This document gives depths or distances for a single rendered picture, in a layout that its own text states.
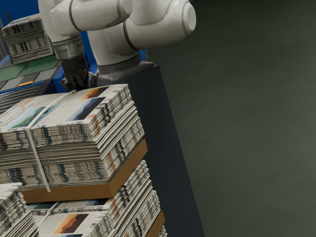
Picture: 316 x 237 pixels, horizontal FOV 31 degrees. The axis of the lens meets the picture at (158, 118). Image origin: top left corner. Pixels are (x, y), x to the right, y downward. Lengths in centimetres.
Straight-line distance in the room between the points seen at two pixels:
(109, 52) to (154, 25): 21
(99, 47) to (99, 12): 39
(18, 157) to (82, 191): 20
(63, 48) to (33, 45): 234
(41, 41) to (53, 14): 235
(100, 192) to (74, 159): 11
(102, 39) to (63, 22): 32
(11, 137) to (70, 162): 18
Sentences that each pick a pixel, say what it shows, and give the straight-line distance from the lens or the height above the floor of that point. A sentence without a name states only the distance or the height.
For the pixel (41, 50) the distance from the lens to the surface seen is 406.
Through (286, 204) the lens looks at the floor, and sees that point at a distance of 297.
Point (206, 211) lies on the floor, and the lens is 306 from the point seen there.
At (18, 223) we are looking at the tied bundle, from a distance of 117.
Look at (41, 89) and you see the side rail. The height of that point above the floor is 80.
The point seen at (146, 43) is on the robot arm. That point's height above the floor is 111.
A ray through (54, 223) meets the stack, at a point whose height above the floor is 83.
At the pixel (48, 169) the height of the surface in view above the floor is 93.
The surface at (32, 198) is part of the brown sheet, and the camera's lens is 165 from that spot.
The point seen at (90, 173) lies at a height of 91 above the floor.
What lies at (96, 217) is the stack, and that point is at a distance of 148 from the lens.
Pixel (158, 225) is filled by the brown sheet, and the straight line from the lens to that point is 176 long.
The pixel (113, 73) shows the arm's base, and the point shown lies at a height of 103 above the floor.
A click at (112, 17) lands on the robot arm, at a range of 161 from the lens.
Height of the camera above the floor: 148
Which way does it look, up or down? 19 degrees down
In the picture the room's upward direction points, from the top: 15 degrees counter-clockwise
